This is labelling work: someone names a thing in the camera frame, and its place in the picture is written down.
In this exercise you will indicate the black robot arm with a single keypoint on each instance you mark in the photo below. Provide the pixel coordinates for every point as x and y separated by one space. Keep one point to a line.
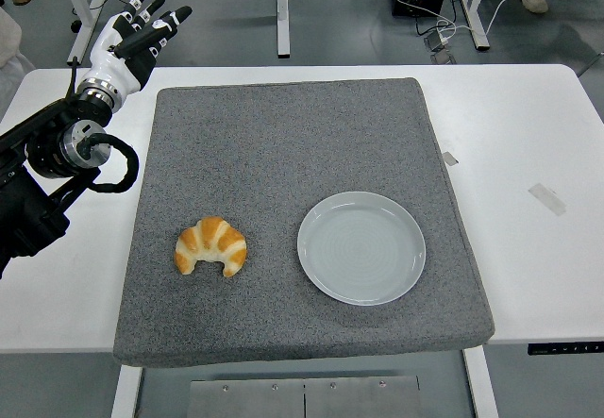
28 210

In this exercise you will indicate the white background desk leg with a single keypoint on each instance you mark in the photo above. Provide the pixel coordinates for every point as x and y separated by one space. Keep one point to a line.
282 21
82 26
477 21

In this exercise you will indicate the grey power adapter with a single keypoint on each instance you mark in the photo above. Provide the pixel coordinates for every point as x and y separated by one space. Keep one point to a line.
436 41

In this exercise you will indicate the grey fabric mat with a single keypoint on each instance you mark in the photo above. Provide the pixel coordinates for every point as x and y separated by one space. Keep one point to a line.
283 154

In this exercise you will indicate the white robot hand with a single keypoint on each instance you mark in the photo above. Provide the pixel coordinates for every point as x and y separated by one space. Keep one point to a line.
111 66

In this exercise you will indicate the black desk control panel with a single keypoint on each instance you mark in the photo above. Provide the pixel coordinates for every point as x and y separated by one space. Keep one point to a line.
561 348

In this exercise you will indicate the black caster wheel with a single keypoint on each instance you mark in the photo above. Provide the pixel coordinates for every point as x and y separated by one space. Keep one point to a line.
74 25

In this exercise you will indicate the large clear tape piece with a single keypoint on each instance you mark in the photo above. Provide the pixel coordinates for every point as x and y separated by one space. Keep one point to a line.
547 199

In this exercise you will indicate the person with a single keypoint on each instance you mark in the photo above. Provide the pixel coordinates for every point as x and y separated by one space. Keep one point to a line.
9 45

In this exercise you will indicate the grey round plate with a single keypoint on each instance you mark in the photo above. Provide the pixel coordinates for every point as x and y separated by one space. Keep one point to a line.
361 248

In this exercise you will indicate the white table leg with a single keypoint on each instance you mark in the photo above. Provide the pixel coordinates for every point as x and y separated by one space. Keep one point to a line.
481 385
125 394

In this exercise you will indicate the grey floor socket plate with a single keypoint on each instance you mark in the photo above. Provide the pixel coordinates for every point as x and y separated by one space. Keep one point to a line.
444 58

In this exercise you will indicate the small clear tape piece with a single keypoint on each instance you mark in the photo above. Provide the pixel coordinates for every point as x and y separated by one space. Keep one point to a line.
450 158

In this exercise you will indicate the golden croissant bread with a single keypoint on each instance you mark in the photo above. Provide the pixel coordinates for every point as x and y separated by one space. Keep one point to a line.
212 236

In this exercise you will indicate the grey metal plate with screws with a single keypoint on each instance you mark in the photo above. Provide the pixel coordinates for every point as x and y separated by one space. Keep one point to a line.
302 399

